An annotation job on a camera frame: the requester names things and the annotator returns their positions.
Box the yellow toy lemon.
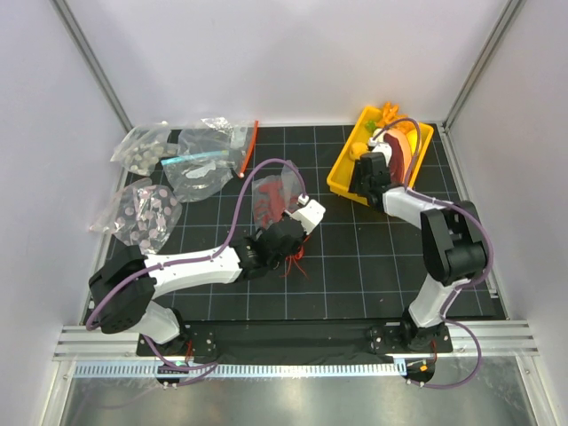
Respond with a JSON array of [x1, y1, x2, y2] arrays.
[[406, 130, 422, 154]]

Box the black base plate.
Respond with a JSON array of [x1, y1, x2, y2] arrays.
[[162, 319, 453, 366]]

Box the bag of white pieces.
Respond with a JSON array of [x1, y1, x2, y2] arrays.
[[110, 122, 178, 177]]

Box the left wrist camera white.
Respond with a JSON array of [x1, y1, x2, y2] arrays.
[[285, 194, 326, 235]]

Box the clear bag orange zipper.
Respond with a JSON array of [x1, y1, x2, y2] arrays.
[[251, 162, 305, 229], [238, 120, 259, 178]]

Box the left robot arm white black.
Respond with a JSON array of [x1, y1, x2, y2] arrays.
[[86, 217, 315, 355]]

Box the clear bag blue zipper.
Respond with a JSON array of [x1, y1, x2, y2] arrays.
[[162, 117, 253, 202]]

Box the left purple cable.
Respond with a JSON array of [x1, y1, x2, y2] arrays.
[[84, 158, 310, 391]]

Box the purple cable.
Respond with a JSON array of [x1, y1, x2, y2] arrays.
[[370, 117, 494, 391], [84, 158, 310, 391]]

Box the slotted cable duct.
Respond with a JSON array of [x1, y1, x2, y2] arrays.
[[72, 359, 406, 379]]

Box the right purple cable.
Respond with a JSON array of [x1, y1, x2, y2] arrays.
[[370, 117, 494, 391]]

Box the yellow plastic tray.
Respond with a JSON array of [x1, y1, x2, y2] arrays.
[[327, 106, 434, 205]]

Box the toy meat slab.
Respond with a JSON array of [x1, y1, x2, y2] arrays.
[[383, 129, 414, 184]]

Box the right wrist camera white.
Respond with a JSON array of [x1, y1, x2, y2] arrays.
[[367, 134, 393, 165]]

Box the black grid mat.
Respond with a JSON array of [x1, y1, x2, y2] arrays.
[[154, 123, 506, 320]]

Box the red toy lobster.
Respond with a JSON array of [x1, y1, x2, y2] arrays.
[[252, 176, 309, 270]]

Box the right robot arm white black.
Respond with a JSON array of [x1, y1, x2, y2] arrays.
[[350, 153, 493, 351]]

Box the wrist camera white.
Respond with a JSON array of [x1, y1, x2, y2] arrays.
[[367, 134, 393, 165], [285, 194, 326, 235]]

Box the bag of pink discs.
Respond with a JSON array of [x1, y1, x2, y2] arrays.
[[89, 177, 182, 254]]

